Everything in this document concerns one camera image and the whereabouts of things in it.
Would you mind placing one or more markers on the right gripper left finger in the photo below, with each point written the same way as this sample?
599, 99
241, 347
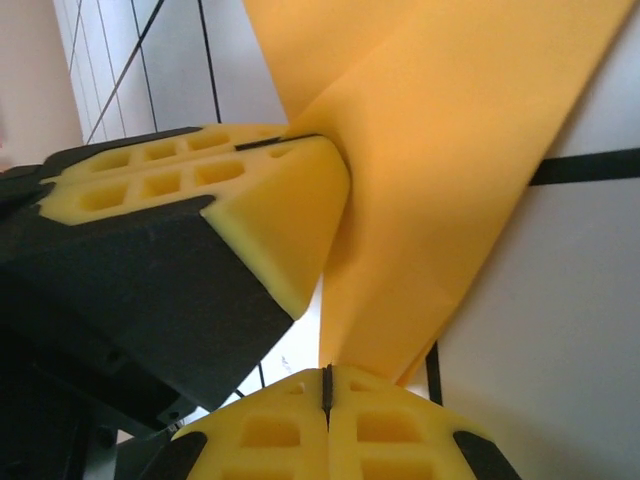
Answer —
270, 440

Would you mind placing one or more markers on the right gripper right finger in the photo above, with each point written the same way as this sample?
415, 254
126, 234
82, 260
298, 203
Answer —
400, 440

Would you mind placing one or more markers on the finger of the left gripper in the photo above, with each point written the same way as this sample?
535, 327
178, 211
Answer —
150, 147
175, 260

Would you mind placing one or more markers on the yellow cloth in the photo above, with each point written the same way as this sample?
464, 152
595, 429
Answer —
425, 175

